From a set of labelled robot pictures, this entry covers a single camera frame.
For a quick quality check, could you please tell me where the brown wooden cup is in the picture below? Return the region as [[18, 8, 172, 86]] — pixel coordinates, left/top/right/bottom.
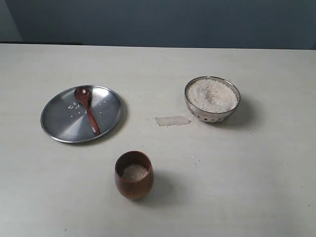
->
[[115, 151, 154, 200]]

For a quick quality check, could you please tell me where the red wooden spoon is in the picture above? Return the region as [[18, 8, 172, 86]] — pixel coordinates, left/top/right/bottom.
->
[[74, 86, 100, 135]]

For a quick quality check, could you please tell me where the glass bowl of rice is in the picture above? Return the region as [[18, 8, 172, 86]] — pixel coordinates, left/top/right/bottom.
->
[[184, 76, 240, 123]]

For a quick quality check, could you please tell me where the clear tape patch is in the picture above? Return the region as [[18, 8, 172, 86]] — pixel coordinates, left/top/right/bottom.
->
[[155, 116, 191, 126]]

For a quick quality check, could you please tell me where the round steel plate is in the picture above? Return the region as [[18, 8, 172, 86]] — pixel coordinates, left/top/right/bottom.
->
[[40, 85, 123, 144]]

